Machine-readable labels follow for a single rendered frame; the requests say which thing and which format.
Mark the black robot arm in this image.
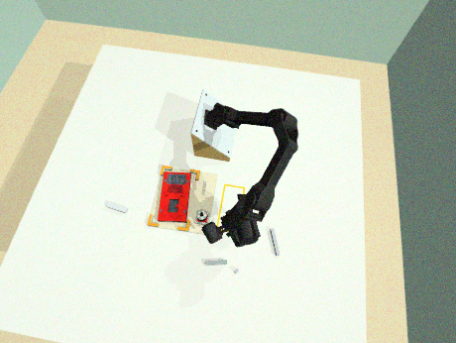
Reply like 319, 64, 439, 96
204, 102, 299, 248

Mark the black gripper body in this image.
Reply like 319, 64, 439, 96
201, 209, 237, 244

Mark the black and grey wheel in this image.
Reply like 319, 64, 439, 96
196, 209, 207, 221

